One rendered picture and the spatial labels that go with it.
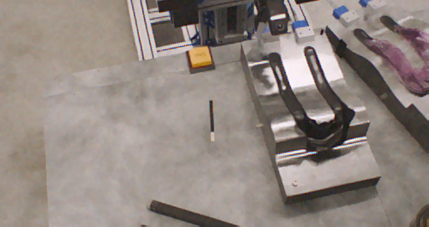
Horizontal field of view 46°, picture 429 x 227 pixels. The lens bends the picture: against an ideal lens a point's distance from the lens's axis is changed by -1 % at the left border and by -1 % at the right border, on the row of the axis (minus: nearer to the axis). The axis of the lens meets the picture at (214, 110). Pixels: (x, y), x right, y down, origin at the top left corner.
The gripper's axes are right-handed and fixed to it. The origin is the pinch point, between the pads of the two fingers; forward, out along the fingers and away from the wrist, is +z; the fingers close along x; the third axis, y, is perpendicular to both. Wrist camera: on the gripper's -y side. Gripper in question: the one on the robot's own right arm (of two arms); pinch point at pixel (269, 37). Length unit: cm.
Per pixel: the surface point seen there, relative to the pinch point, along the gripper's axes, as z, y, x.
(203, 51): 7.5, 5.1, 19.5
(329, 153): 5.1, -38.7, -6.5
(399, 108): 6.6, -28.6, -31.3
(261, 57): 2.2, -5.1, 3.9
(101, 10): 91, 112, 58
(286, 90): 3.3, -17.6, -0.6
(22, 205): 91, 4, 104
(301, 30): -0.5, 0.0, -9.8
